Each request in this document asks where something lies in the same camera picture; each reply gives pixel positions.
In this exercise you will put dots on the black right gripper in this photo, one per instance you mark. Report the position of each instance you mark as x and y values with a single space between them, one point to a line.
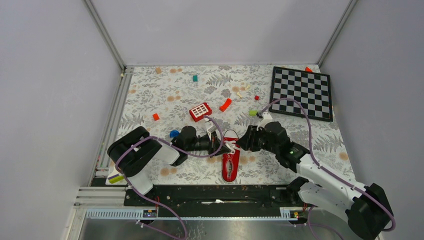
248 139

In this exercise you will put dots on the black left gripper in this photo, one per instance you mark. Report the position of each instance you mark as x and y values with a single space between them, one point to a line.
213 142

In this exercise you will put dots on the blue plastic toy piece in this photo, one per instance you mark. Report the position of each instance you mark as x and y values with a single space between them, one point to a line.
174 133

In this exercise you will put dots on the red canvas sneaker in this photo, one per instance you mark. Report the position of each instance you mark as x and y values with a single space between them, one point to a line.
230 161

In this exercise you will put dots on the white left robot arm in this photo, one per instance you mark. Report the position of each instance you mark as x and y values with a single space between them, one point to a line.
132 152

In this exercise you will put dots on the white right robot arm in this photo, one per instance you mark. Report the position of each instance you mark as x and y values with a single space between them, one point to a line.
365 209

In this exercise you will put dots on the red white window brick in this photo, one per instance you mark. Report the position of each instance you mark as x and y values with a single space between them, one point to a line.
197 113

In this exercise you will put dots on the green rectangular block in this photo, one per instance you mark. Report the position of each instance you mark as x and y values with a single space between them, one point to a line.
253 112

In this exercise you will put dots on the floral patterned table mat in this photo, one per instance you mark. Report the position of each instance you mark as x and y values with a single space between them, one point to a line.
171 92

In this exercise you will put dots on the orange red curved block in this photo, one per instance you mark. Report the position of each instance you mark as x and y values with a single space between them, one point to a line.
225 106

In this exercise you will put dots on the black grey chessboard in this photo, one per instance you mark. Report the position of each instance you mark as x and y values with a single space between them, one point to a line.
311 90

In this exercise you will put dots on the orange block behind chessboard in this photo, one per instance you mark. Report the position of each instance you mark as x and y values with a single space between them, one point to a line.
308 69

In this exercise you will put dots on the yellow green block stack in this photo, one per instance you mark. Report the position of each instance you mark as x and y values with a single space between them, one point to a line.
114 178

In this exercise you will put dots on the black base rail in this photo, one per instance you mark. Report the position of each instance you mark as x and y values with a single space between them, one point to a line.
219 201

